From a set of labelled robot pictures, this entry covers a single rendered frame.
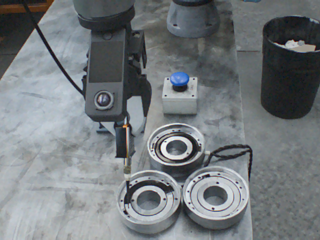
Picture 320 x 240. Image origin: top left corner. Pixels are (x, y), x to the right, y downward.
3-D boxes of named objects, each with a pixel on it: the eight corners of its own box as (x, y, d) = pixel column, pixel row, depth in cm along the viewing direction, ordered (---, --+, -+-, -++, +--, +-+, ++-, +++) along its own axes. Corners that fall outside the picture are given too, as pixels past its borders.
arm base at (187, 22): (169, 13, 113) (166, -18, 107) (218, 12, 111) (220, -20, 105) (164, 38, 102) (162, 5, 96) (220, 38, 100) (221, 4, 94)
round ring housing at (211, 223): (257, 222, 59) (260, 207, 57) (196, 241, 58) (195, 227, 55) (230, 173, 67) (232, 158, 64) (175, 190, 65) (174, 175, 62)
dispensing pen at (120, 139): (116, 211, 58) (113, 103, 55) (122, 201, 62) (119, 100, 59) (130, 211, 57) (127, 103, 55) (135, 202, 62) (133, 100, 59)
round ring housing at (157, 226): (136, 249, 57) (133, 235, 55) (109, 201, 64) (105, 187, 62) (193, 218, 61) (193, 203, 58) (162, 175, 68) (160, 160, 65)
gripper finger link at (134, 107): (156, 114, 62) (145, 69, 56) (152, 141, 58) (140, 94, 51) (138, 115, 62) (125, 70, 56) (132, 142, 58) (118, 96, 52)
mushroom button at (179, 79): (189, 100, 79) (188, 81, 75) (170, 100, 79) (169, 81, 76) (190, 89, 81) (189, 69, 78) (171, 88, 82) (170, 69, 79)
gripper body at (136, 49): (149, 63, 57) (141, -12, 49) (142, 100, 51) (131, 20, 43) (101, 64, 58) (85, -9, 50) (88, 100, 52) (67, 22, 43)
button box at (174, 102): (196, 114, 79) (196, 96, 76) (163, 114, 80) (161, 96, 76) (198, 90, 85) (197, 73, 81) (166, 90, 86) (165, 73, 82)
